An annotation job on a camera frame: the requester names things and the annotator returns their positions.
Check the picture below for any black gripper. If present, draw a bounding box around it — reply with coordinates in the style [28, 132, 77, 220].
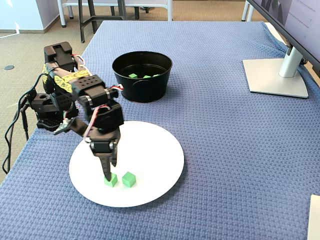
[84, 126, 123, 182]

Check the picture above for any white round plate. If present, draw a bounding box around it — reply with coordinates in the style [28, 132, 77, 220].
[68, 120, 185, 209]

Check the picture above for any black metal bucket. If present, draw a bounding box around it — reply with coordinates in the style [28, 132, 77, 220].
[111, 50, 174, 104]

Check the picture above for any blue woven table cloth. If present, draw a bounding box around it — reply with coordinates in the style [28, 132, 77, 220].
[0, 19, 320, 240]

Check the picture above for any silver computer monitor with stand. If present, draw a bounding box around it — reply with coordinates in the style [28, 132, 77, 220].
[242, 0, 320, 99]

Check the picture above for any white table leg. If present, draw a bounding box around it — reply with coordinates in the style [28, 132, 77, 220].
[241, 0, 255, 22]

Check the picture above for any white flat board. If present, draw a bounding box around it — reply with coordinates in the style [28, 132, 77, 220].
[307, 194, 320, 240]

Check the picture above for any small camera circuit board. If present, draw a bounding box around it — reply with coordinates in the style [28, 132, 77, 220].
[53, 117, 77, 136]

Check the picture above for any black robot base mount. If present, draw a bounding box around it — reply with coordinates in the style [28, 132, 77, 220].
[24, 92, 76, 133]

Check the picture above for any thin black plug cable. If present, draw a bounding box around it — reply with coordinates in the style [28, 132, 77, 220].
[19, 106, 30, 141]

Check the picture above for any thick black cable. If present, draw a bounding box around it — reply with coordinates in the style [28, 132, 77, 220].
[2, 99, 27, 176]

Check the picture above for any black camera cable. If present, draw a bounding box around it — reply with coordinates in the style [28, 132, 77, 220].
[18, 68, 55, 106]

